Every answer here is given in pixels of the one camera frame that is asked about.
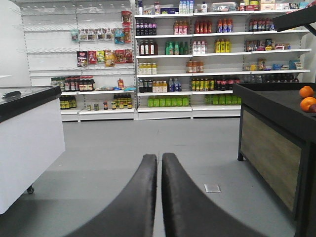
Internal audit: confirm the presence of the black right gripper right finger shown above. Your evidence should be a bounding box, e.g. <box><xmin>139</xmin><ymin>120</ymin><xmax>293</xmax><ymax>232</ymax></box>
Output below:
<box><xmin>161</xmin><ymin>153</ymin><xmax>262</xmax><ymax>237</ymax></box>

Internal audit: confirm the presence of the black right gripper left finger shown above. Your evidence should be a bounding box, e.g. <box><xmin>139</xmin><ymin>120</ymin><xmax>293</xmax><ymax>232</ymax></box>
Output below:
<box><xmin>67</xmin><ymin>154</ymin><xmax>158</xmax><ymax>237</ymax></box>

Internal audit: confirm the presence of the steel floor socket plate far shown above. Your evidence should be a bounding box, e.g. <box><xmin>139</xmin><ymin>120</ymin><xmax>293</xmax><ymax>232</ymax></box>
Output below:
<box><xmin>204</xmin><ymin>184</ymin><xmax>221</xmax><ymax>193</ymax></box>

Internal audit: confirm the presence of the black wooden produce stand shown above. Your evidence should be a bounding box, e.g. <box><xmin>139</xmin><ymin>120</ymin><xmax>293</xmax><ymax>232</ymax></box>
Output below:
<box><xmin>233</xmin><ymin>6</ymin><xmax>316</xmax><ymax>237</ymax></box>

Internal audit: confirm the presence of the near white chest freezer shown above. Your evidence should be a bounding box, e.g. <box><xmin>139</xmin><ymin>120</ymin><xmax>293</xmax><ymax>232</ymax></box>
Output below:
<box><xmin>0</xmin><ymin>86</ymin><xmax>65</xmax><ymax>214</ymax></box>

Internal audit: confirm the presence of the white supermarket shelving unit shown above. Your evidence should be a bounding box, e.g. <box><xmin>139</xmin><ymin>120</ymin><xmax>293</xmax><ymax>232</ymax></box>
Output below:
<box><xmin>15</xmin><ymin>0</ymin><xmax>314</xmax><ymax>122</ymax></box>

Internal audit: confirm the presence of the lower orange fruit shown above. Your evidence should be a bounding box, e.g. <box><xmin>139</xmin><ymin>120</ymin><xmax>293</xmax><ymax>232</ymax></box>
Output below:
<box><xmin>300</xmin><ymin>97</ymin><xmax>316</xmax><ymax>112</ymax></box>

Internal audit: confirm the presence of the orange fruit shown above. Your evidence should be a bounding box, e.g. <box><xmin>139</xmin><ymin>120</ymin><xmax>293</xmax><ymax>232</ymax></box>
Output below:
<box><xmin>300</xmin><ymin>97</ymin><xmax>316</xmax><ymax>112</ymax></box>
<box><xmin>299</xmin><ymin>85</ymin><xmax>315</xmax><ymax>99</ymax></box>

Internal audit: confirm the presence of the upper orange fruit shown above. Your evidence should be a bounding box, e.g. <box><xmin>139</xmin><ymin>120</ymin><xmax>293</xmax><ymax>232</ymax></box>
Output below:
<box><xmin>299</xmin><ymin>85</ymin><xmax>315</xmax><ymax>99</ymax></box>

